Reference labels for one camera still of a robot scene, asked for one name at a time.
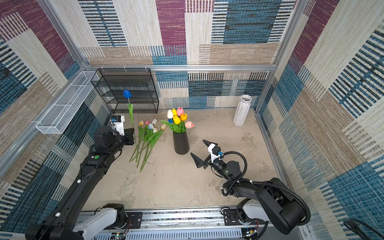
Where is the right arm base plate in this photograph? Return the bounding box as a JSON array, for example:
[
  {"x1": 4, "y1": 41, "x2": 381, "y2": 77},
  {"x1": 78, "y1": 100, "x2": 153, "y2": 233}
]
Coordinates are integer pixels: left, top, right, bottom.
[{"x1": 220, "y1": 207, "x2": 266, "y2": 226}]

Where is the black tapered vase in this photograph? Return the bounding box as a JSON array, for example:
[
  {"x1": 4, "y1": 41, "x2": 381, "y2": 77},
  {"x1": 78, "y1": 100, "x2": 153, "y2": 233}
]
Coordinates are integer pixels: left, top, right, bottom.
[{"x1": 173, "y1": 132, "x2": 190, "y2": 155}]

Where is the orange tulip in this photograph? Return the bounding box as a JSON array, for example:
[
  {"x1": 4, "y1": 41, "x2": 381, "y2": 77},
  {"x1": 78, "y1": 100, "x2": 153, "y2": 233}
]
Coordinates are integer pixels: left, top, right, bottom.
[{"x1": 180, "y1": 113, "x2": 188, "y2": 133}]

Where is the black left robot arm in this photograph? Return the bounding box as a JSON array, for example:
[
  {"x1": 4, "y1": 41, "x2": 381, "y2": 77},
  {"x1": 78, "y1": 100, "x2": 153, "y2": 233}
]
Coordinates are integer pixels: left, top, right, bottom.
[{"x1": 26, "y1": 126, "x2": 126, "y2": 240}]

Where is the light pink tulip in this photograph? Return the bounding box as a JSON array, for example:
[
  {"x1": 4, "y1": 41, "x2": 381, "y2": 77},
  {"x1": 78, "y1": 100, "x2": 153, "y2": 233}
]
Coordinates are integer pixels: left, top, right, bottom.
[{"x1": 182, "y1": 121, "x2": 195, "y2": 133}]

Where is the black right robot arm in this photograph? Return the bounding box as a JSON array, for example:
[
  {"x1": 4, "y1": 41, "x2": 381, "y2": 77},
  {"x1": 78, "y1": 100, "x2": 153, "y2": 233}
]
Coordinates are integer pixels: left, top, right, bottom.
[{"x1": 191, "y1": 140, "x2": 311, "y2": 235}]

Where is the white ribbed vase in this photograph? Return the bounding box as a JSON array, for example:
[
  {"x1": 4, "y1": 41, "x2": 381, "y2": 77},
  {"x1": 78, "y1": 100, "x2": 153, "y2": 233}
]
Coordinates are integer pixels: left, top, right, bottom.
[{"x1": 233, "y1": 95, "x2": 252, "y2": 127}]

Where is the pink tulip on table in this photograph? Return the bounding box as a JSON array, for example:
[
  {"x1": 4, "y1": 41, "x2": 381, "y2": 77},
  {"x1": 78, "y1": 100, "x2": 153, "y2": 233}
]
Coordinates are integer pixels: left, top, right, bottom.
[{"x1": 136, "y1": 120, "x2": 151, "y2": 168}]

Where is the black cable at corner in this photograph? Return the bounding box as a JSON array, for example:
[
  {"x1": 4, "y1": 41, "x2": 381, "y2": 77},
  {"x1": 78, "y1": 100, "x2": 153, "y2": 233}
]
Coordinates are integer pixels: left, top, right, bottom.
[{"x1": 343, "y1": 218, "x2": 384, "y2": 240}]

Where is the white mesh wall basket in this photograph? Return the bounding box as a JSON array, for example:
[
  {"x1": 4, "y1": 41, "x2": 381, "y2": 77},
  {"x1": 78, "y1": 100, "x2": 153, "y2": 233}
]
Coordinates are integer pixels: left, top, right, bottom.
[{"x1": 36, "y1": 71, "x2": 95, "y2": 135}]

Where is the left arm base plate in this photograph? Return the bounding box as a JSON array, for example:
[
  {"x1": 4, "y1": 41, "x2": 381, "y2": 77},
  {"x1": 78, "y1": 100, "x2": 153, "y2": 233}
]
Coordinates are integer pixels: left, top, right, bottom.
[{"x1": 104, "y1": 212, "x2": 143, "y2": 231}]

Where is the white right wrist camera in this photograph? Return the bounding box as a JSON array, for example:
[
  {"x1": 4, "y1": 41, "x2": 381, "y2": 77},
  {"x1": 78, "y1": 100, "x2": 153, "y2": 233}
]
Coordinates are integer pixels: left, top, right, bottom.
[{"x1": 208, "y1": 143, "x2": 224, "y2": 163}]

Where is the aluminium front rail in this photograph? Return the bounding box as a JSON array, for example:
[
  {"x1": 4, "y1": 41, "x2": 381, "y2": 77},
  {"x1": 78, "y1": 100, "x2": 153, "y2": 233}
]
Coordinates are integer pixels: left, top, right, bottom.
[{"x1": 53, "y1": 205, "x2": 307, "y2": 232}]

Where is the black wire shelf rack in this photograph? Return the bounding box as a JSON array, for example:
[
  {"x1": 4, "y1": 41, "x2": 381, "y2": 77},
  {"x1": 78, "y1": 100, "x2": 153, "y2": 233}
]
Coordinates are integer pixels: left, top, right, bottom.
[{"x1": 91, "y1": 68, "x2": 159, "y2": 114}]

